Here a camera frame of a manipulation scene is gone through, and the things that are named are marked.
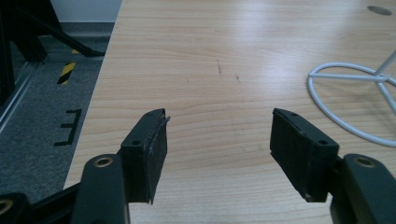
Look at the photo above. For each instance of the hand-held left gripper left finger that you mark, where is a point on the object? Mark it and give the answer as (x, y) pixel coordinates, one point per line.
(144, 155)

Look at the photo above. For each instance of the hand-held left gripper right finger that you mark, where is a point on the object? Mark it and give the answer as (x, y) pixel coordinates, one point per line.
(300, 152)

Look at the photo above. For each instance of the black floor tape mark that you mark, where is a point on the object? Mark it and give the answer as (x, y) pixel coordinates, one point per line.
(70, 127)

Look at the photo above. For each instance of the yellow black striped floor tape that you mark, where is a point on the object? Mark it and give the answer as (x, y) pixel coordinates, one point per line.
(66, 72)

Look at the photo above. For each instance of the grey round table grommet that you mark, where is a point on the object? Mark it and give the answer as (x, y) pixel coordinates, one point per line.
(379, 10)

